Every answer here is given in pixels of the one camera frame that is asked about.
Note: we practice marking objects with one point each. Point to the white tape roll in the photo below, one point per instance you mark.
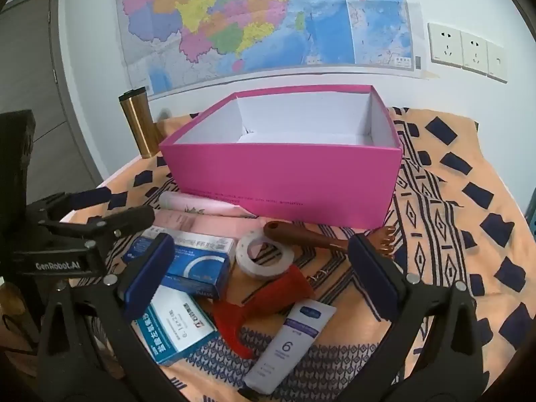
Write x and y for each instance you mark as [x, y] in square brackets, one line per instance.
[270, 268]

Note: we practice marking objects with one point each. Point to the white wall socket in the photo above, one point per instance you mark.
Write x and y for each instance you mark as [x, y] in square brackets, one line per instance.
[474, 52]
[444, 45]

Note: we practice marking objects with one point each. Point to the pink tube with white cap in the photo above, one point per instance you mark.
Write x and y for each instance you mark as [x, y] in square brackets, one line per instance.
[197, 204]

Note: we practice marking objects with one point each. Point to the white teal medicine box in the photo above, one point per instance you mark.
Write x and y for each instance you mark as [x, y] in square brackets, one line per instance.
[201, 243]

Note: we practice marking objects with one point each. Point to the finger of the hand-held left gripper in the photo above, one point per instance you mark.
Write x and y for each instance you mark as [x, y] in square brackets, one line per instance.
[125, 217]
[94, 195]

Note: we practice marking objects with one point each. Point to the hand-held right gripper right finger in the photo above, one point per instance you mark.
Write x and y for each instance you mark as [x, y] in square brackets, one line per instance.
[372, 278]

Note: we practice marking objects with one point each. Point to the colourful wall map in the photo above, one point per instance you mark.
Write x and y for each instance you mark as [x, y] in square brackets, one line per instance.
[251, 16]

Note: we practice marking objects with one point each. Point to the orange patterned blanket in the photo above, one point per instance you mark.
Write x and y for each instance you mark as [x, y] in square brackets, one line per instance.
[439, 217]

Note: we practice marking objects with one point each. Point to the grey door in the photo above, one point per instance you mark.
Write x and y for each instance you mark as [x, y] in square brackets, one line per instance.
[37, 75]

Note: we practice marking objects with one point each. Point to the flat pink carton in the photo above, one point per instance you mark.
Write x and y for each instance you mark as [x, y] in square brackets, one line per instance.
[197, 222]

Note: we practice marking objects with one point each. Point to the pink cardboard box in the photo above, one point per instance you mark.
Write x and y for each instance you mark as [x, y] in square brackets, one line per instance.
[272, 176]

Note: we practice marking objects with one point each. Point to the white blue medicine box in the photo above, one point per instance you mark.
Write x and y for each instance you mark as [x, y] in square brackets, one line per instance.
[176, 326]

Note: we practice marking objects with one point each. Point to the white tube with purple label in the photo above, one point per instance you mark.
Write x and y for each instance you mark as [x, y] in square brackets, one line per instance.
[289, 343]

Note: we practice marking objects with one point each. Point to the white wall switch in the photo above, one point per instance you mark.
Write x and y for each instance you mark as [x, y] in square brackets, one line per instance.
[497, 62]

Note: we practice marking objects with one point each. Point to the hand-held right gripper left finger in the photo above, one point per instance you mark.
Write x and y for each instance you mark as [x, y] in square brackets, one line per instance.
[146, 276]

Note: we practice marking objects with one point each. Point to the gold thermos bottle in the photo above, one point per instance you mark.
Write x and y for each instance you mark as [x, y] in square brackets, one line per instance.
[140, 125]

